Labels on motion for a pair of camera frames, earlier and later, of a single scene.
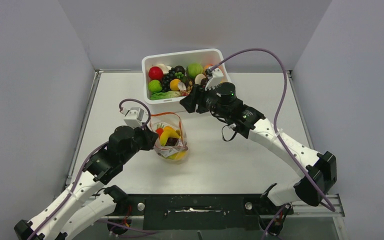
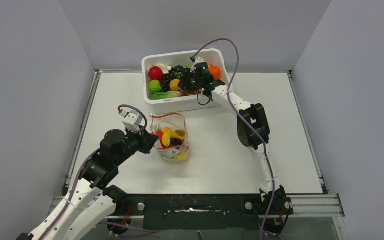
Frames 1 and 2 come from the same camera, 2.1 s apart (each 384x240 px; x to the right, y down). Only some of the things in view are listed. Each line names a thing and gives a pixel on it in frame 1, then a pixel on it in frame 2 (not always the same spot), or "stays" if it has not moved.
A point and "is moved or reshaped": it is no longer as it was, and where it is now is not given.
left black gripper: (150, 137) stays
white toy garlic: (165, 69) stays
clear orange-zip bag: (171, 143) stays
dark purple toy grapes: (171, 141) is moved or reshaped
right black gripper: (197, 97) to (185, 83)
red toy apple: (156, 73) stays
